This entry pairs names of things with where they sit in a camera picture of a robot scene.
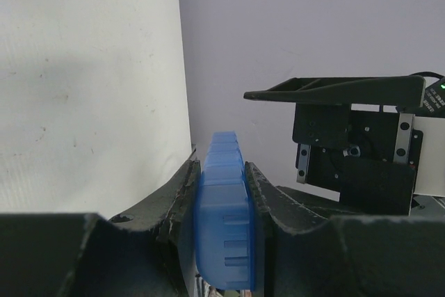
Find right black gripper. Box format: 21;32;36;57
243;76;426;216

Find blue weekly pill organizer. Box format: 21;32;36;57
194;131;255;290

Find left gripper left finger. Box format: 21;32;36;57
1;160;201;296

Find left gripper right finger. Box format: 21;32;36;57
245;162;444;296

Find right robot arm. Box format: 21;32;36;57
244;72;444;216

